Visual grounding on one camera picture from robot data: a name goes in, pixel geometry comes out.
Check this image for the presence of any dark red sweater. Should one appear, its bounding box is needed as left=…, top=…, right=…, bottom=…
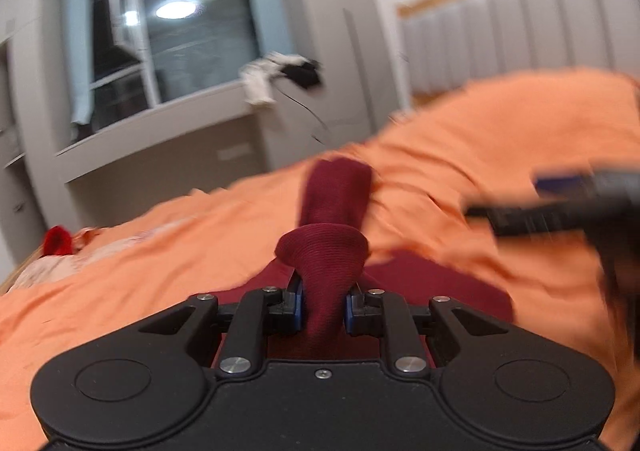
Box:
left=217, top=158, right=514, bottom=360

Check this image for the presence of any orange bed duvet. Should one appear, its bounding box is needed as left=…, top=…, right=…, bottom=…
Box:
left=1, top=70, right=639, bottom=450

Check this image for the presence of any pink patterned cloth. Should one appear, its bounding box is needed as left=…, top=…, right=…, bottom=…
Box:
left=1, top=220, right=184, bottom=295

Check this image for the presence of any bright red garment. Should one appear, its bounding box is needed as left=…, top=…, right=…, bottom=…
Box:
left=41, top=225, right=74, bottom=256

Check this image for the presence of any grey padded headboard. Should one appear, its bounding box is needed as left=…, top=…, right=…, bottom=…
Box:
left=397, top=0, right=639, bottom=107

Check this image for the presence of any grey built-in wardrobe unit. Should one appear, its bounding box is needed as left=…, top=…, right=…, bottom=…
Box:
left=1, top=0, right=399, bottom=264

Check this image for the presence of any black cloth on sill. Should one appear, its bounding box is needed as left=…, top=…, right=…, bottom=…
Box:
left=281, top=60, right=323, bottom=90

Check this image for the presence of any white cloth on sill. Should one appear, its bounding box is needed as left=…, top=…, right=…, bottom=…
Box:
left=239, top=52, right=294, bottom=108

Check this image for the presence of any open window sash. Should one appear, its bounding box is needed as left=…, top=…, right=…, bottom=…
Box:
left=107, top=0, right=142, bottom=62

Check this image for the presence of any left light blue curtain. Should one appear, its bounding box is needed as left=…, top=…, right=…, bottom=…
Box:
left=62, top=0, right=94, bottom=126

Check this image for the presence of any white wall socket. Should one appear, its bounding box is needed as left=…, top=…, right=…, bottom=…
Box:
left=217, top=142, right=254, bottom=162

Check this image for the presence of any black cable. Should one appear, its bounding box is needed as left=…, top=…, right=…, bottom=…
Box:
left=274, top=85, right=334, bottom=147

